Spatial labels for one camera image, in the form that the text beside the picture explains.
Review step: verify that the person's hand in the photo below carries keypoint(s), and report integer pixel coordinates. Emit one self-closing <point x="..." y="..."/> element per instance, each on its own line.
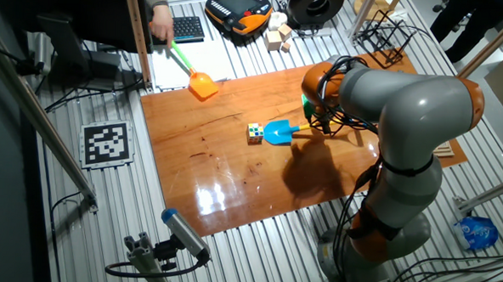
<point x="163" y="22"/>

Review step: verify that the orange green toy shovel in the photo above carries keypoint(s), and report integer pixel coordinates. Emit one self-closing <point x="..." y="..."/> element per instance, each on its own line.
<point x="203" y="84"/>

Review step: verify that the colourful puzzle cube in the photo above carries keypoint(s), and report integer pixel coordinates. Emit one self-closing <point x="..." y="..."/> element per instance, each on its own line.
<point x="255" y="133"/>

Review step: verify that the blue yellow toy shovel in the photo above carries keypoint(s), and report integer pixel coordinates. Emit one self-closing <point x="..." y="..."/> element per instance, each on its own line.
<point x="277" y="133"/>

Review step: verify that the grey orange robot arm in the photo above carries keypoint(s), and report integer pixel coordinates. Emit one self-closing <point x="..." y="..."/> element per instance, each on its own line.
<point x="414" y="114"/>

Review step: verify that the white plastic object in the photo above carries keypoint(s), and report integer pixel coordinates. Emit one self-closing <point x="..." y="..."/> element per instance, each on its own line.
<point x="277" y="19"/>

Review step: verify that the black keyboard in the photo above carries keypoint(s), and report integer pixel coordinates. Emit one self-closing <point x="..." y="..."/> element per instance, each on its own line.
<point x="188" y="27"/>

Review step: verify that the white paper sheets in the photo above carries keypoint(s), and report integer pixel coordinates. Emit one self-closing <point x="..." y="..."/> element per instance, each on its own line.
<point x="169" y="73"/>

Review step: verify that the black orange teach pendant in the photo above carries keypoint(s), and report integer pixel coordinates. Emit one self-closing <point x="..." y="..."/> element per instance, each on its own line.
<point x="238" y="6"/>

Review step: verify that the black monitor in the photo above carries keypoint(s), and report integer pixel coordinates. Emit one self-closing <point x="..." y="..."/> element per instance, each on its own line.
<point x="70" y="10"/>

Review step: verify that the black monitor stand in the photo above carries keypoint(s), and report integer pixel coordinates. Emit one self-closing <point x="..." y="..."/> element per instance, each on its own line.
<point x="76" y="61"/>

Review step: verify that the large wooden cube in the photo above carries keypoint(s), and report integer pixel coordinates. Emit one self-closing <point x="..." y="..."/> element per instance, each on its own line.
<point x="273" y="41"/>

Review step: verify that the medium wooden block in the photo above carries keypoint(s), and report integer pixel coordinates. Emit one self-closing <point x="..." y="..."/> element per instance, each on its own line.
<point x="285" y="31"/>

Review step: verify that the small wooden cube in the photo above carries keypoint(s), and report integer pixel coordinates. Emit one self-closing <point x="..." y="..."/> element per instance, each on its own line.
<point x="285" y="47"/>

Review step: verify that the black white marker tag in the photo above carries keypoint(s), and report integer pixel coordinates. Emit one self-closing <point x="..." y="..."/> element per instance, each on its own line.
<point x="107" y="144"/>

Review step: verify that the black filament spool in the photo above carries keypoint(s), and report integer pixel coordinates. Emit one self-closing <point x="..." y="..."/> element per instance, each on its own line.
<point x="297" y="7"/>

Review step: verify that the wooden board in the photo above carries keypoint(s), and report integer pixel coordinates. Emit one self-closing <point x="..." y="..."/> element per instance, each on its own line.
<point x="216" y="165"/>

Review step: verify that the green wrist flange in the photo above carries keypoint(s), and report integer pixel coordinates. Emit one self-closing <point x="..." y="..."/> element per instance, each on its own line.
<point x="307" y="107"/>

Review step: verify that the standing person dark clothes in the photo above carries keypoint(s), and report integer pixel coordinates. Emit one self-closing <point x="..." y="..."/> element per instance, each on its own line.
<point x="473" y="19"/>

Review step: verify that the slanted wooden bar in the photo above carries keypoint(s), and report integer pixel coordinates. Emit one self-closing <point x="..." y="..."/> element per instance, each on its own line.
<point x="494" y="41"/>

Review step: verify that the blue plastic bag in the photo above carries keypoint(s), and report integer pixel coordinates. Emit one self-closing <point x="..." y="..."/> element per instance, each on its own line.
<point x="476" y="232"/>

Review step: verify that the wooden post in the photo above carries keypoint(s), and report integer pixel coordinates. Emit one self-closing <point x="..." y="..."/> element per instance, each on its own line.
<point x="137" y="34"/>

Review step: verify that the slanted metal frame bar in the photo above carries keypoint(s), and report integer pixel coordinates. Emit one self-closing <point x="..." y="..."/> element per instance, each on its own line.
<point x="44" y="123"/>

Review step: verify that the aluminium post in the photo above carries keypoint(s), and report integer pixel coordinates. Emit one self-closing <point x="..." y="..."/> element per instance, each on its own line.
<point x="361" y="14"/>

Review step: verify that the grey camera blue cap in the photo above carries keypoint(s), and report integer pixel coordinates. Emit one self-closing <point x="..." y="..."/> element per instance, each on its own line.
<point x="185" y="233"/>

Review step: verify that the aluminium camera bracket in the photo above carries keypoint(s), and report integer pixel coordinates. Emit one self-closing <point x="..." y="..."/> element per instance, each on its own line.
<point x="144" y="259"/>

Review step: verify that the wooden window frame piece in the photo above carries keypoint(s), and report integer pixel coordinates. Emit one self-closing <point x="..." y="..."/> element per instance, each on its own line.
<point x="443" y="149"/>

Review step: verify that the aluminium frame bar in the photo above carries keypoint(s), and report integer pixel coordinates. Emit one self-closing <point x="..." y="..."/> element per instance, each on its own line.
<point x="487" y="194"/>

